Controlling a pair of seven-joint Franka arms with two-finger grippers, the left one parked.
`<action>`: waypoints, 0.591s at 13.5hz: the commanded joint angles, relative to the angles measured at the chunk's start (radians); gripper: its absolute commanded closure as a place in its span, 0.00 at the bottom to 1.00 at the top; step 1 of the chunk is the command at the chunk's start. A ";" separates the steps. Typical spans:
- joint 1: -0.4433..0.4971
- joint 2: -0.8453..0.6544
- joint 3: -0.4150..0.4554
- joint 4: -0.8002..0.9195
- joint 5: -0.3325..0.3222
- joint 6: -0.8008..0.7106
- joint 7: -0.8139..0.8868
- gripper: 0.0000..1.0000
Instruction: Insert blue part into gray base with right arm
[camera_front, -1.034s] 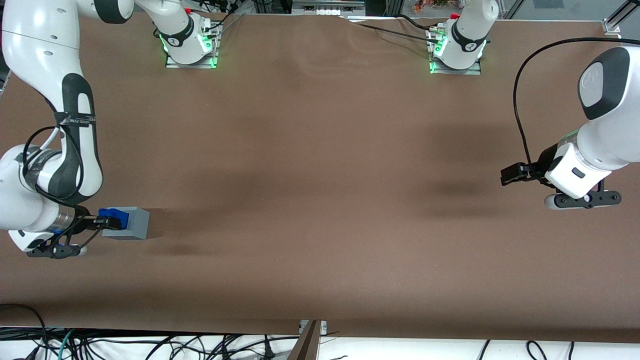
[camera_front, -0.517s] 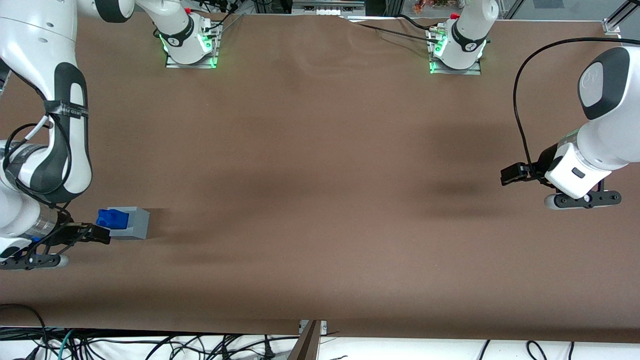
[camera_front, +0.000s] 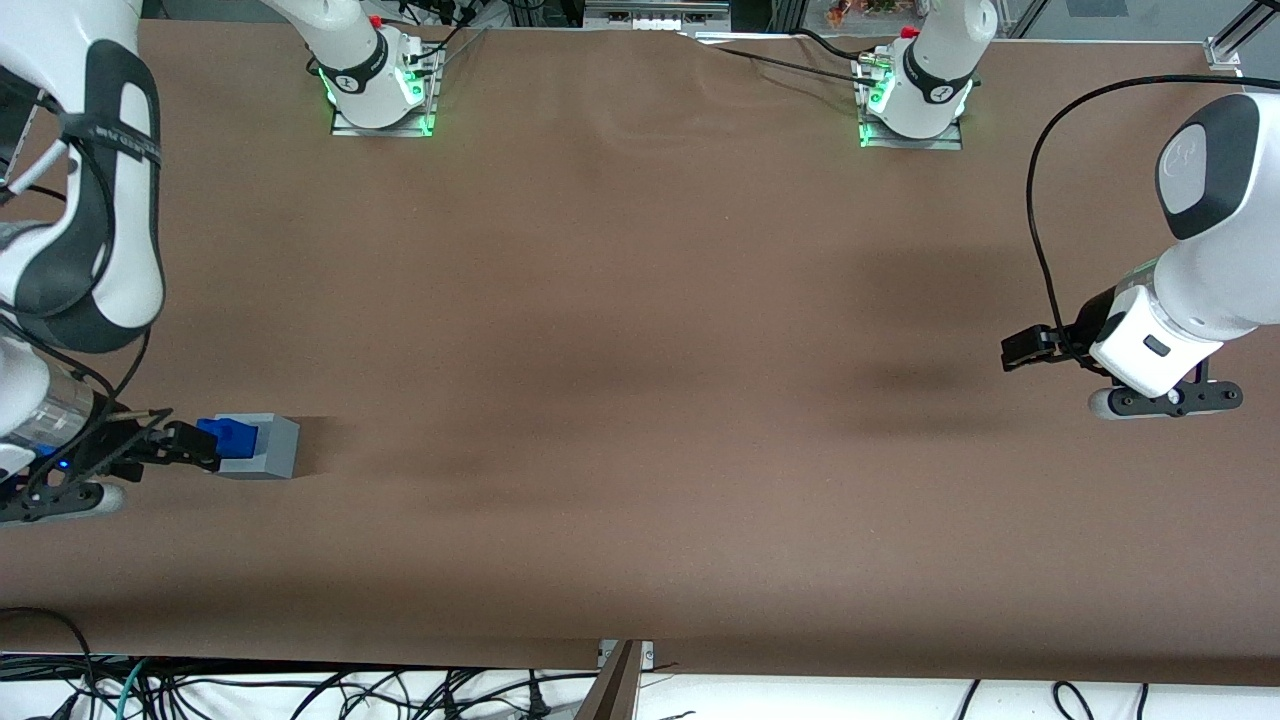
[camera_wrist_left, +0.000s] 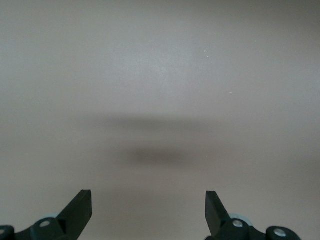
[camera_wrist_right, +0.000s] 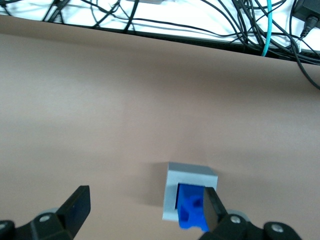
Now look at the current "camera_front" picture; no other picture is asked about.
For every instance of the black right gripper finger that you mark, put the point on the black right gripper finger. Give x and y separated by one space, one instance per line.
100 455
185 445

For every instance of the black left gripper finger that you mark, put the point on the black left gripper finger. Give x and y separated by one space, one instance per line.
1030 348
1092 330

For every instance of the blue plastic insert part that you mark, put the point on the blue plastic insert part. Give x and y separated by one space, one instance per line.
235 437

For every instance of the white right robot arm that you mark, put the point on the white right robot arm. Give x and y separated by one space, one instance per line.
135 250

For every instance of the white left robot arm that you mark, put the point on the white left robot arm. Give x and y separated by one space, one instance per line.
1215 270

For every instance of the gray cube base with hole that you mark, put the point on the gray cube base with hole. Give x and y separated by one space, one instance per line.
280 445

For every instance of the colourful small parts pile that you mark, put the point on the colourful small parts pile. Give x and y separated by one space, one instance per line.
860 10

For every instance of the brown table cover sheet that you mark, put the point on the brown table cover sheet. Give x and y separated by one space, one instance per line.
640 300

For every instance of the white power strip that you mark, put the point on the white power strip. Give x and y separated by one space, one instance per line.
655 15

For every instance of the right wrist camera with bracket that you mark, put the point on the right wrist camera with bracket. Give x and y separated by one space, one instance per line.
60 505

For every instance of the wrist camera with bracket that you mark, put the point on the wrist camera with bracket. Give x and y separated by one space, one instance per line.
60 505
1190 397

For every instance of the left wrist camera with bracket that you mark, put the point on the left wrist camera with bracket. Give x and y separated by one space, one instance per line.
1190 397

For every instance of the silver corner bracket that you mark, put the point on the silver corner bracket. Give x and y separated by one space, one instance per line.
1224 54

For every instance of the aluminium frame post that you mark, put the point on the aluminium frame post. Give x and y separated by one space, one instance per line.
615 690

